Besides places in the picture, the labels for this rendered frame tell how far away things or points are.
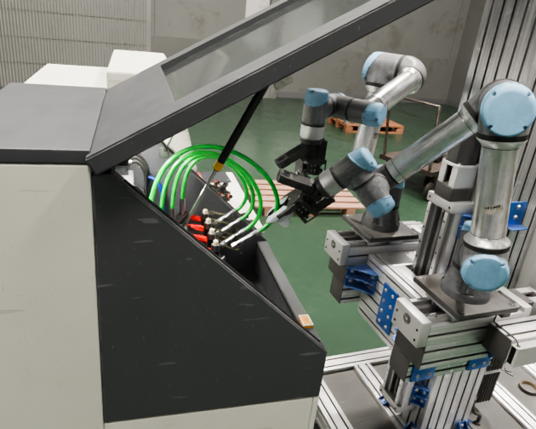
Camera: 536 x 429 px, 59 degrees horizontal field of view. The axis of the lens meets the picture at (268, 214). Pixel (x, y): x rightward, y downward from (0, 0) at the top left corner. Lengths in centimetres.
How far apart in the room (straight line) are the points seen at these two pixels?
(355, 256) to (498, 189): 75
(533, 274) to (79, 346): 151
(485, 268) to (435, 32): 1164
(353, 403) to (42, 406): 141
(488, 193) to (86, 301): 99
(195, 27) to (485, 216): 935
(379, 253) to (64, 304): 122
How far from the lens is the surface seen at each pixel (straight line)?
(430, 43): 1281
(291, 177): 135
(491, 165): 129
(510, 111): 124
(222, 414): 140
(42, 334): 119
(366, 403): 233
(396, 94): 166
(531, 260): 194
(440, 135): 140
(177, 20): 1027
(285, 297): 153
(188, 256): 108
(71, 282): 110
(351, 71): 1171
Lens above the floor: 178
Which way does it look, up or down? 23 degrees down
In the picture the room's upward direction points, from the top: 6 degrees clockwise
